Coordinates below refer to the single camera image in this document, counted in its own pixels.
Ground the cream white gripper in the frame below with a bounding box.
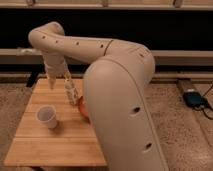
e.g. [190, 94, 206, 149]
[43, 53, 78, 104]

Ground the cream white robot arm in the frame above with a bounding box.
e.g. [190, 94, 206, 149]
[28, 22, 169, 171]

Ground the orange bowl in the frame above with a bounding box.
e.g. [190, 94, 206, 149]
[78, 96, 89, 120]

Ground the white paper cup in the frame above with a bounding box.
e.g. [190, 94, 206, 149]
[36, 105, 58, 129]

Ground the white crumpled object on ledge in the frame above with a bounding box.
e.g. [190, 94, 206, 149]
[17, 48, 37, 56]

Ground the wooden table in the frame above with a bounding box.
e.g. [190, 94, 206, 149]
[4, 79, 106, 167]

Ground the black cable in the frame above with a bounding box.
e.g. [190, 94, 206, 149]
[194, 83, 213, 120]

